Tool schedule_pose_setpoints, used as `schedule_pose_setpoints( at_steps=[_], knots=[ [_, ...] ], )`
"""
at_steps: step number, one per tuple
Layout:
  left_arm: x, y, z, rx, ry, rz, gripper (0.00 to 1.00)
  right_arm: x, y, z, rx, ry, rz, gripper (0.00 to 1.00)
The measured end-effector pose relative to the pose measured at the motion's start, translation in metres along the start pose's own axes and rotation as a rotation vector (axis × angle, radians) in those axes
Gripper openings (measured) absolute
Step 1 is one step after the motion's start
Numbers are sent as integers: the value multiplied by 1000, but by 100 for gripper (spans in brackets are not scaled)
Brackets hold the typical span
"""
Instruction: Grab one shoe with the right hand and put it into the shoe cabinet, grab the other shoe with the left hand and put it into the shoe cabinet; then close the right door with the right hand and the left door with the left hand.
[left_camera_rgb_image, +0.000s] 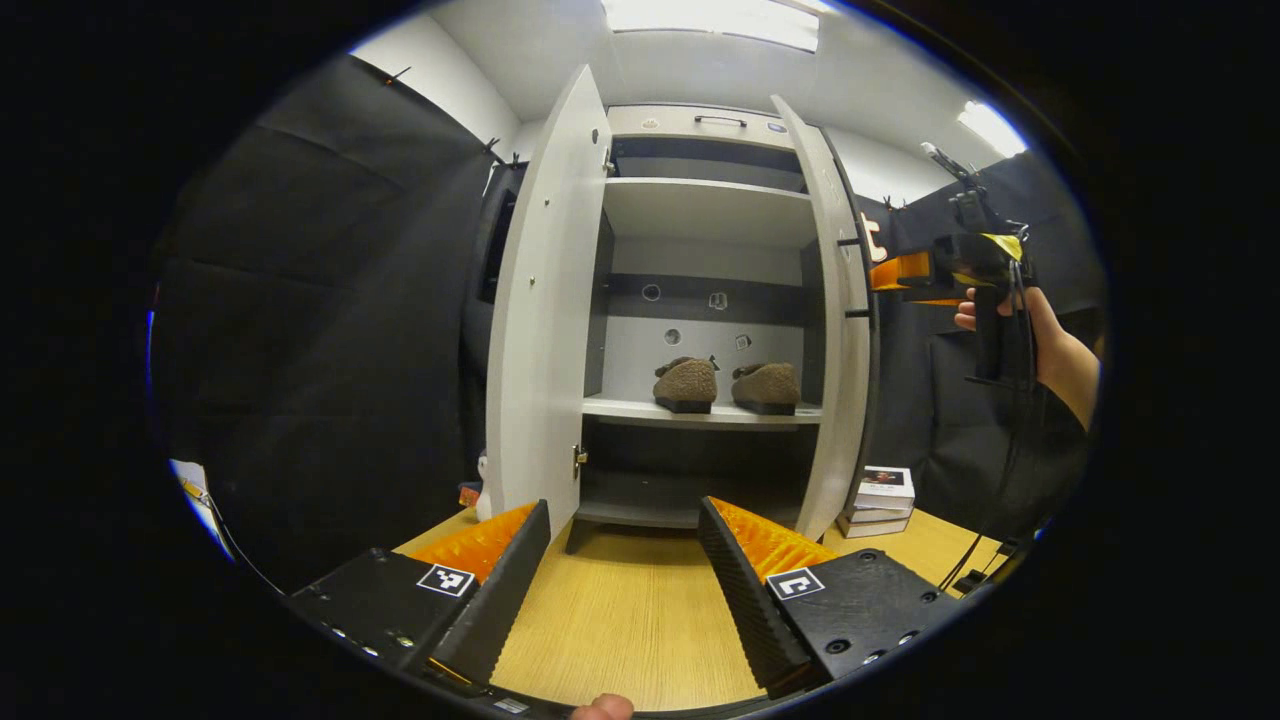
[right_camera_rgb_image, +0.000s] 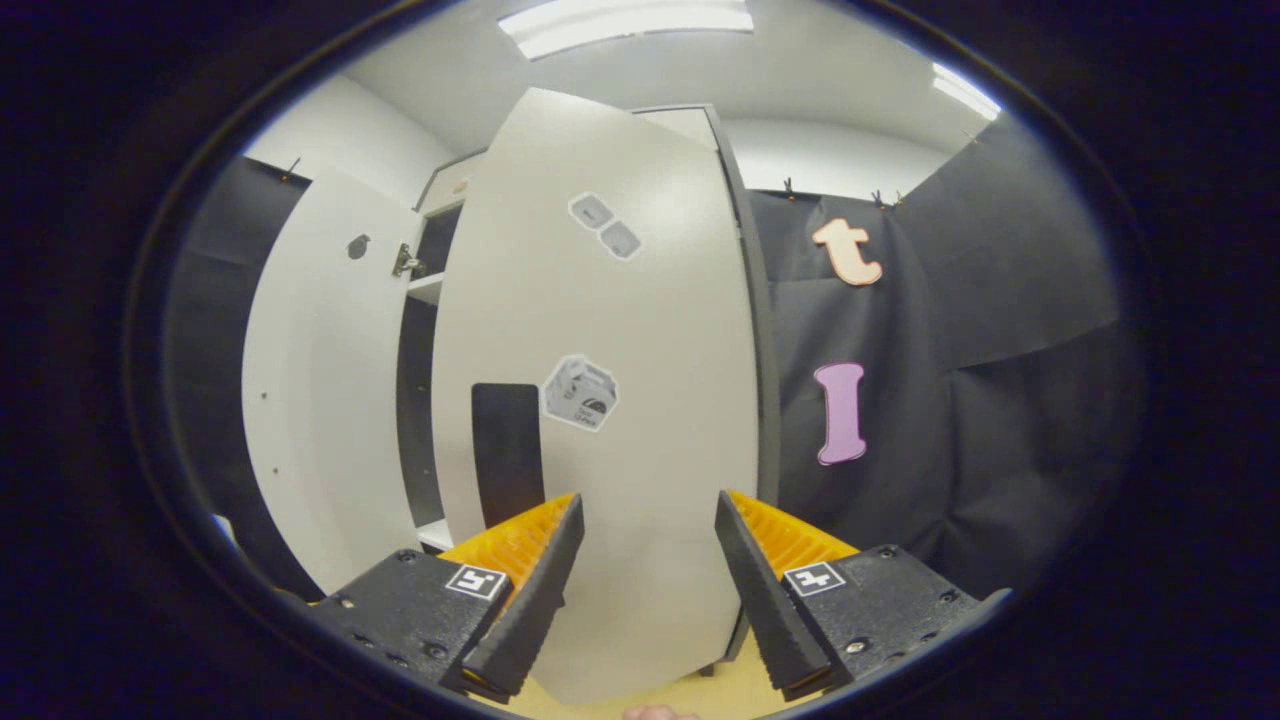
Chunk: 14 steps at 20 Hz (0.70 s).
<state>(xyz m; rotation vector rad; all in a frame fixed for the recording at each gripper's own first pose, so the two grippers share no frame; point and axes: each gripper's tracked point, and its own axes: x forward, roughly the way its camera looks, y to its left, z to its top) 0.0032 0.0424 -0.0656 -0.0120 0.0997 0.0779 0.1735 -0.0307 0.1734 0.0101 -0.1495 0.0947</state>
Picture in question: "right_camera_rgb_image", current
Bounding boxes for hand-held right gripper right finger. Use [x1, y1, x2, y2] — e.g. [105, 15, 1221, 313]
[714, 490, 986, 703]

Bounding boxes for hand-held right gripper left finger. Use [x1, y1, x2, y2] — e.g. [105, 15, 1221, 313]
[310, 492, 586, 704]

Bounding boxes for grey white shoe cabinet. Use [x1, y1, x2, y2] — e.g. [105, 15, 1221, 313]
[240, 87, 783, 706]

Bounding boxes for grey cabinet door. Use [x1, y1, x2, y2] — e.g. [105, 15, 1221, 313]
[430, 87, 763, 706]
[240, 165, 426, 596]

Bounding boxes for black backdrop cloth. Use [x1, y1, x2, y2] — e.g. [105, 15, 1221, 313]
[160, 108, 1123, 601]

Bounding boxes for ceiling light panel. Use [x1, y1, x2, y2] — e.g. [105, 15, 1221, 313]
[497, 0, 756, 61]
[930, 62, 1003, 121]

